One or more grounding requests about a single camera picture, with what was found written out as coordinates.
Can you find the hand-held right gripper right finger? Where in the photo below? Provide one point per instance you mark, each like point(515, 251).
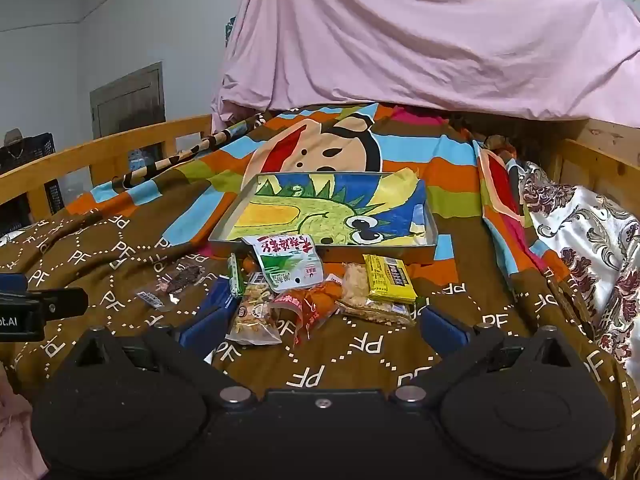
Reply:
point(442, 330)

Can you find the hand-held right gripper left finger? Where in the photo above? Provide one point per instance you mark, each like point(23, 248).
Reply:
point(200, 330)

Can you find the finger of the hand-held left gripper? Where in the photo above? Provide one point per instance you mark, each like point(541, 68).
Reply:
point(60, 302)

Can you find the dark blue snack packet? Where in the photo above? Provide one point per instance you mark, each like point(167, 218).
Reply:
point(223, 294)

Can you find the clear dark jerky packet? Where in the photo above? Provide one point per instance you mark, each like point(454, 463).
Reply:
point(182, 280)

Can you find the clear mixed nut packet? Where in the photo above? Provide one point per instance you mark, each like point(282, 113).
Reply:
point(252, 317)

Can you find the green sausage stick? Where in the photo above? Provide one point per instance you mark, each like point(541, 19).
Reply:
point(235, 277)

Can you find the yellow snack packet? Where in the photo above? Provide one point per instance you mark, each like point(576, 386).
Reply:
point(387, 280)

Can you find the orange tangerine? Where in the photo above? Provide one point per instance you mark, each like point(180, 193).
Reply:
point(248, 264)

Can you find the clear rice cracker packet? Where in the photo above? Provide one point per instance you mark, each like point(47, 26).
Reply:
point(360, 300)

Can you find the green and white snack packet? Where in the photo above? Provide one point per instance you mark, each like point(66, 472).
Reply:
point(285, 260)

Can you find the orange red snack packet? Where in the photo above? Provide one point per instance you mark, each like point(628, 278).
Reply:
point(310, 310)

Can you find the shallow box with cartoon lining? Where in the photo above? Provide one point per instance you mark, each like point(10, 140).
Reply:
point(345, 253)

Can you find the colourful printed blanket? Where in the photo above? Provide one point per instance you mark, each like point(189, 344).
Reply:
point(125, 240)

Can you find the pink clothing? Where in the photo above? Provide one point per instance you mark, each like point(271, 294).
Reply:
point(17, 435)

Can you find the dinosaur drawing paper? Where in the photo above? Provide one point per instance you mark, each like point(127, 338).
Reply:
point(300, 210)

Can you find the black plastic crate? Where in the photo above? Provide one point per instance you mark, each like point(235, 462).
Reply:
point(40, 147)

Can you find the brown hat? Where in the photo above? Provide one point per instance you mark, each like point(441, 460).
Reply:
point(12, 137)

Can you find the floral satin quilt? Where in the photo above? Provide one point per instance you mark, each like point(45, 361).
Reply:
point(590, 240)

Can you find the grey wooden door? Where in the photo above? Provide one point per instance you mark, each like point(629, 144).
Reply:
point(130, 105)

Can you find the pink bed sheet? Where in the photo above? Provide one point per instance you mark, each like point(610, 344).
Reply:
point(400, 35)

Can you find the teal patterned cloth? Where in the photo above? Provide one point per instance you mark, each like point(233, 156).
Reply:
point(229, 30)

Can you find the wooden bed frame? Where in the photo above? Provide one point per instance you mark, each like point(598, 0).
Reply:
point(100, 147)

